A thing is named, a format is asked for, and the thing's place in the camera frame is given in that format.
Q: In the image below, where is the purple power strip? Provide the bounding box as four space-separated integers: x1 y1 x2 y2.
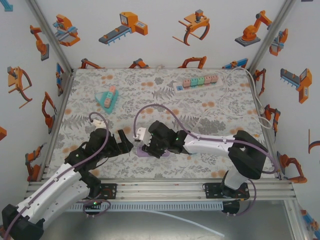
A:
136 146 171 159

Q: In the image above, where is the teal power strip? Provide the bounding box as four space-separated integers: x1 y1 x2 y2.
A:
94 86 121 115

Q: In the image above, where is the white power strip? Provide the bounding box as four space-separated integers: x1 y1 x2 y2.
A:
172 74 224 95

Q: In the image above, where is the small circuit board green light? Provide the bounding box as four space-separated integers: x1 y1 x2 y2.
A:
83 199 104 210

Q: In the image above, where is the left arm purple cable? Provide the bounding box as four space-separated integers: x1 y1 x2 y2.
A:
2 111 112 240

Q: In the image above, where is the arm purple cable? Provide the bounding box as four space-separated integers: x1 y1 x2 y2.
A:
2 111 112 240
133 103 280 218

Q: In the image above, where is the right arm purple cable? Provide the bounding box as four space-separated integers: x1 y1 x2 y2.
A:
133 103 280 218

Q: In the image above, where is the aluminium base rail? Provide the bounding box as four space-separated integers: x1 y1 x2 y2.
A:
23 178 297 202

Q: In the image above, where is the aluminium side rail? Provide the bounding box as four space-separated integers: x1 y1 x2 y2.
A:
39 68 77 182
247 69 285 181

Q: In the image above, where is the white slotted cable duct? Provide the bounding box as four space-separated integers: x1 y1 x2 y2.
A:
67 201 225 211

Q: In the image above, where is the aluminium frame post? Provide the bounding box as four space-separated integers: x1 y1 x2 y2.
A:
248 0 298 73
24 0 75 73

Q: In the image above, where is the aluminium frame leg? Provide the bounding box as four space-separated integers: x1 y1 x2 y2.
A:
283 199 305 240

